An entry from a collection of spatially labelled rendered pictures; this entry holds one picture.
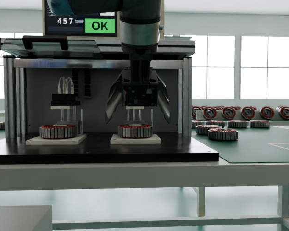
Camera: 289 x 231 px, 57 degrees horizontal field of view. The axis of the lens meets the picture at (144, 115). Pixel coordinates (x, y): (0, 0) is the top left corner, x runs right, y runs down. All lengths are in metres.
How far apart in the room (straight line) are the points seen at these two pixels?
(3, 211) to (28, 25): 7.63
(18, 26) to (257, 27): 6.41
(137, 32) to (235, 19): 7.69
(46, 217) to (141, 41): 0.32
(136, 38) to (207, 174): 0.35
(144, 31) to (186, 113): 0.53
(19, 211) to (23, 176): 0.25
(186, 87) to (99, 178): 0.49
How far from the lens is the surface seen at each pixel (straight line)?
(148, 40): 0.49
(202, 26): 7.81
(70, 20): 1.05
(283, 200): 1.87
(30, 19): 7.99
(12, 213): 0.41
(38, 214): 0.39
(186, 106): 0.96
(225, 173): 0.66
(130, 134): 0.81
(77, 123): 0.99
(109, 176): 0.62
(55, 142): 0.82
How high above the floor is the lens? 0.89
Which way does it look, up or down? 3 degrees down
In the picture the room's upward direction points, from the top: straight up
